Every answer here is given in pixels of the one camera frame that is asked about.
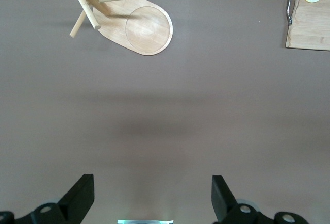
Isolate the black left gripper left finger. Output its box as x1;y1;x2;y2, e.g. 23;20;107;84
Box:
0;174;95;224

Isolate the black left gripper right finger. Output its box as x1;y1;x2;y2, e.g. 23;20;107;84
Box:
211;174;309;224

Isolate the wooden cup rack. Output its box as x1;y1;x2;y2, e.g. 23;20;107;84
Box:
4;0;174;57

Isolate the bamboo cutting board with handle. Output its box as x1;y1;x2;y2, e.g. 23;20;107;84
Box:
285;0;330;52

